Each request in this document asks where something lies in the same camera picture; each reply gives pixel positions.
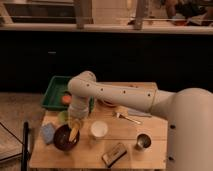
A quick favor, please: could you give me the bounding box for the blue grey cloth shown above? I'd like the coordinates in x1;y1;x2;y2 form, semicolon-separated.
127;109;152;117

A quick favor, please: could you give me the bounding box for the orange bowl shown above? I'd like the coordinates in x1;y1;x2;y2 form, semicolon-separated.
99;99;117;107

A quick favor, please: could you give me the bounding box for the wooden black eraser block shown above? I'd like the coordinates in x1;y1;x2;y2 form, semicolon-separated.
102;143;127;168

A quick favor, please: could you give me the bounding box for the black pole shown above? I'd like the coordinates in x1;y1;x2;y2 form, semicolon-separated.
21;122;29;171

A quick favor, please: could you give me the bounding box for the green plastic tray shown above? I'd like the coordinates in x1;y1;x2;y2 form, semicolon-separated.
40;75;96;113

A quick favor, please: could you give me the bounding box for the wooden post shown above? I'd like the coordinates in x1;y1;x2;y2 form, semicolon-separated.
73;0;93;29
134;0;148;30

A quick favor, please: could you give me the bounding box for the white cup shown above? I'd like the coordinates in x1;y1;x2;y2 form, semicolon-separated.
90;120;108;139

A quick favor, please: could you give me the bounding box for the small green cup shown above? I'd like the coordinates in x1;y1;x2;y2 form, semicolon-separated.
57;111;68;124

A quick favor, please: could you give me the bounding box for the dark metal cup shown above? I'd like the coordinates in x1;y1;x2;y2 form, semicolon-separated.
135;134;151;151

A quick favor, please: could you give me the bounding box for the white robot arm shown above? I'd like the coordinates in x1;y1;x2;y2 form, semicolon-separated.
68;71;213;171

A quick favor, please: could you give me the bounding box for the orange fruit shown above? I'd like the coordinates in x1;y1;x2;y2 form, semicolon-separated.
61;95;72;105

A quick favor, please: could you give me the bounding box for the yellow banana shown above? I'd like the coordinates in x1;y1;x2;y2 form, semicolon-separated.
69;122;81;141

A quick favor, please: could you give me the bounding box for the wooden post right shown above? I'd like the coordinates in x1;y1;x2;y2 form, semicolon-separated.
134;0;148;30

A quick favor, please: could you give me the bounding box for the purple bowl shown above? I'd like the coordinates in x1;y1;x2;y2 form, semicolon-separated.
53;124;80;151

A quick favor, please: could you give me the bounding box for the wooden post left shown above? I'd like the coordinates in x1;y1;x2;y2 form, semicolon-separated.
73;0;93;29

